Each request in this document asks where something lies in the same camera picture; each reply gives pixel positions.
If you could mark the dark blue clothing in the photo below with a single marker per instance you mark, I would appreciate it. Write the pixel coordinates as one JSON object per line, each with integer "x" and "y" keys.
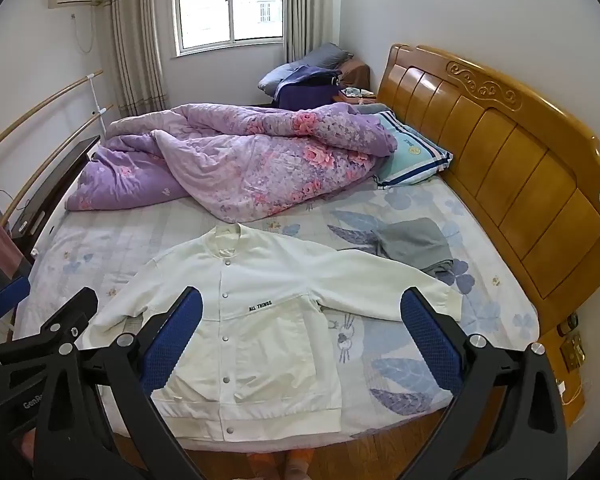
{"x": 305, "y": 92}

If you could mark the purple floral quilt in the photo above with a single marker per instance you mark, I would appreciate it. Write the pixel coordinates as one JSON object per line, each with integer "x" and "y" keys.
{"x": 240, "y": 160}

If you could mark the white rail post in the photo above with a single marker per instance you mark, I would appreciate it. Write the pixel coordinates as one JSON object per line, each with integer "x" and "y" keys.
{"x": 98, "y": 105}

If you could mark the window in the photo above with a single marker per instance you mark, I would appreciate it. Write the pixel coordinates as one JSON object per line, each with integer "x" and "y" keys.
{"x": 230, "y": 5}

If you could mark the wooden rail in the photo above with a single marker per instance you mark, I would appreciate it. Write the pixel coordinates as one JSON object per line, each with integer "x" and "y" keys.
{"x": 40, "y": 107}
{"x": 60, "y": 152}

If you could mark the wooden nightstand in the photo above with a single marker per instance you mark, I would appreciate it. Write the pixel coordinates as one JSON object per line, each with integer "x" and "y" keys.
{"x": 352, "y": 96}

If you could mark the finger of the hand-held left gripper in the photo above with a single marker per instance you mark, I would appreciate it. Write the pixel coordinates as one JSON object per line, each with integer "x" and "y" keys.
{"x": 7, "y": 299}
{"x": 62, "y": 317}

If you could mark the leaf print bed sheet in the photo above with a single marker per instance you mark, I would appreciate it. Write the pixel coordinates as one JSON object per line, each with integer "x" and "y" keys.
{"x": 405, "y": 370}

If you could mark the blue striped pillow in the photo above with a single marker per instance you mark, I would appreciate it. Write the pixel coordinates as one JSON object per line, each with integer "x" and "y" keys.
{"x": 410, "y": 155}

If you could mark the beige striped curtain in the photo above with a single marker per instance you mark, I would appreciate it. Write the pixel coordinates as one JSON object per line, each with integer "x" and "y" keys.
{"x": 132, "y": 45}
{"x": 307, "y": 10}

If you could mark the grey blue pillow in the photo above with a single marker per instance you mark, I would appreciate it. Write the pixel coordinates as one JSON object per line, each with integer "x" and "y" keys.
{"x": 325, "y": 56}

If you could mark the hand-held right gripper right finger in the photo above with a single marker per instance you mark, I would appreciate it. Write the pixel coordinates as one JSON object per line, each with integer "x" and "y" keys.
{"x": 430, "y": 340}

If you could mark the wooden bed headboard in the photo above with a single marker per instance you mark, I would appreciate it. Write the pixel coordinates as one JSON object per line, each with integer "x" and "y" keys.
{"x": 505, "y": 160}

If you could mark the person's foot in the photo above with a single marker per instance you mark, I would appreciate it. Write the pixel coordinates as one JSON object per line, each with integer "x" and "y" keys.
{"x": 299, "y": 462}

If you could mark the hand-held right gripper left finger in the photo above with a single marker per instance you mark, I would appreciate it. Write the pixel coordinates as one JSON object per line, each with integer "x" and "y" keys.
{"x": 172, "y": 345}

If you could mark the brass coloured fitting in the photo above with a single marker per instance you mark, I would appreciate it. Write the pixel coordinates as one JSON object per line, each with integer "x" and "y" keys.
{"x": 573, "y": 351}

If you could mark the grey folded clothes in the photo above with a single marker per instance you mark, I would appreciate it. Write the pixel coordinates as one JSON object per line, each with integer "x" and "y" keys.
{"x": 415, "y": 242}

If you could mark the white jacket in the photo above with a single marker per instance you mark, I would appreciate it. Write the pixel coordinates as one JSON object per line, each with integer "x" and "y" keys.
{"x": 260, "y": 320}

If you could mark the brown chair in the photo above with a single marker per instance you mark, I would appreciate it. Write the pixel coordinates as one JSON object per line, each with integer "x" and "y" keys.
{"x": 356, "y": 74}

